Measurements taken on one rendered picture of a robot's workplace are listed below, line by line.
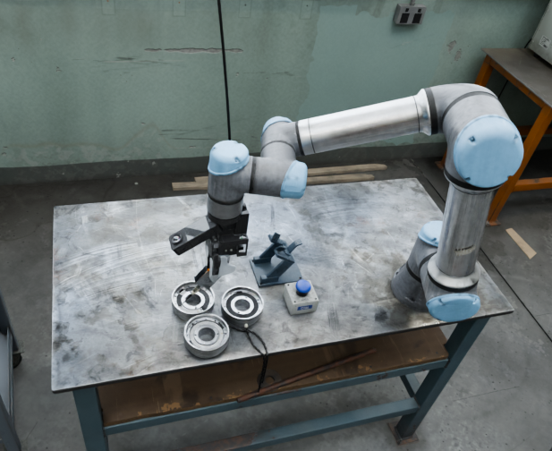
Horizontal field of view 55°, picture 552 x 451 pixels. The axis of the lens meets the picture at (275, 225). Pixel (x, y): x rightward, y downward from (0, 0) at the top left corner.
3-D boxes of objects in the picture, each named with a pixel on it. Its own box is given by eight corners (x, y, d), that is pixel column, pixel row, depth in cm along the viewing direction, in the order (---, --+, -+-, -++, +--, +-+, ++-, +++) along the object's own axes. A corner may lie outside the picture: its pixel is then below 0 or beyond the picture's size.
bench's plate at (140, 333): (52, 395, 113) (51, 390, 112) (55, 211, 154) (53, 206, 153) (512, 314, 148) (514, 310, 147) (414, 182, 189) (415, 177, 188)
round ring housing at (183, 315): (162, 307, 131) (162, 296, 129) (192, 285, 138) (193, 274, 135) (192, 331, 127) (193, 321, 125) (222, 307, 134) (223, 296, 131)
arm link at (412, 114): (487, 59, 107) (255, 110, 116) (503, 85, 99) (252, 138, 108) (487, 108, 114) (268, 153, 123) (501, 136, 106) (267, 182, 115)
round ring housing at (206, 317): (199, 368, 120) (199, 358, 117) (175, 336, 126) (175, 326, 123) (236, 346, 126) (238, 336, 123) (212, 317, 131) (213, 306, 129)
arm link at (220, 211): (211, 207, 105) (203, 182, 110) (210, 224, 108) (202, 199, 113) (248, 203, 107) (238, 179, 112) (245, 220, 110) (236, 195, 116)
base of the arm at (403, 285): (428, 267, 155) (439, 242, 148) (454, 307, 145) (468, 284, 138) (382, 273, 150) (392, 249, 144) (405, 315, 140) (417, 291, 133)
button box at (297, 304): (290, 315, 135) (293, 303, 132) (282, 294, 140) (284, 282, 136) (319, 310, 137) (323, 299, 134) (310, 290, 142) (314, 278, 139)
